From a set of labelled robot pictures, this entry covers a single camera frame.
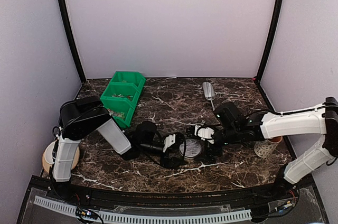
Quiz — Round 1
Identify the clear plastic lid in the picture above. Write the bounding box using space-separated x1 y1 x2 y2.
179 139 202 149

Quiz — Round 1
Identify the green three-compartment bin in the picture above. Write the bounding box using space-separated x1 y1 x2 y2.
100 71 146 128

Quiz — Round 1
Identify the metal scoop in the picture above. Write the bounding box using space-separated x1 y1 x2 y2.
202 81 215 110

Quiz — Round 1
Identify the clear plastic container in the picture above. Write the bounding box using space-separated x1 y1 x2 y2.
179 148 202 160

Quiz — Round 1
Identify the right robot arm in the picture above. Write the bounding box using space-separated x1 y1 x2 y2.
194 97 337 200

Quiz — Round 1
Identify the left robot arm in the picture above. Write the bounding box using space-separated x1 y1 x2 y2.
50 96 187 201

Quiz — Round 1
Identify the blue mixed candies pile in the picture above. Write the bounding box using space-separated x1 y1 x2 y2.
111 94 134 100

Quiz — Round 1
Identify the patterned mug yellow inside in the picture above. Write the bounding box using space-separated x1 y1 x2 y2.
254 136 283 158

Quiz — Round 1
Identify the white bowl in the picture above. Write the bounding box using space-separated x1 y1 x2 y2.
44 142 55 165

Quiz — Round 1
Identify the wooden slice coaster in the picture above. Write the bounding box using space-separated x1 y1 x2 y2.
42 147 80 173

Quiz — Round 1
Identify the white slotted cable duct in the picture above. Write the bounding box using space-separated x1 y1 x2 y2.
33 196 252 223

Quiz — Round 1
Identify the black front rail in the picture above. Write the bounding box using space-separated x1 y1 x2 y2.
29 173 312 210

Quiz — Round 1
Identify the right black frame post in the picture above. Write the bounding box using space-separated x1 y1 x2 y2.
255 0 283 85

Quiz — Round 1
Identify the black frame post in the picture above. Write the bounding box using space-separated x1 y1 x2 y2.
255 0 283 85
58 0 87 84

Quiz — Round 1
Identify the left black frame post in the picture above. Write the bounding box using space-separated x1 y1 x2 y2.
58 0 87 84

